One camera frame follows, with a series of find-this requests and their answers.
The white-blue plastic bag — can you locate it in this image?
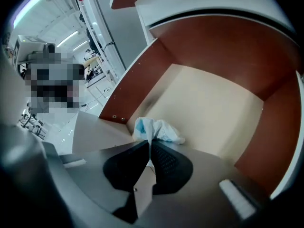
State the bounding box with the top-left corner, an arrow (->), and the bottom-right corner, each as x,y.
132,116 -> 186,145

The wooden drawer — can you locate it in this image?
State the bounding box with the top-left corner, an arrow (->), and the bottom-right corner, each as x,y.
72,7 -> 304,200

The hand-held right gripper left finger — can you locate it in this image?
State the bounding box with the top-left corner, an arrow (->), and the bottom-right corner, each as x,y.
42,140 -> 152,228

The white cartoon print shirt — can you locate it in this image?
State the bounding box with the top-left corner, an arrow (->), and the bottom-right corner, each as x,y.
0,45 -> 31,128

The white metal rack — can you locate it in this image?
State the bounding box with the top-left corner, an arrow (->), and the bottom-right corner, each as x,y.
77,0 -> 120,83

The person's head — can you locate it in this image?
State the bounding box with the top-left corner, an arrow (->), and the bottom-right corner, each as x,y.
23,43 -> 86,115

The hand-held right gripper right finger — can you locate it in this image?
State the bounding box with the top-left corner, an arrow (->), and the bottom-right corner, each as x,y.
140,139 -> 274,228

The white floor cable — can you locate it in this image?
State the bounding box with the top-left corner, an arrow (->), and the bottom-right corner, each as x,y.
80,100 -> 98,111

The fluorescent ceiling light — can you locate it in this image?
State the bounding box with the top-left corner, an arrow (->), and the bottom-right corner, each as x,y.
12,0 -> 46,29
56,30 -> 79,48

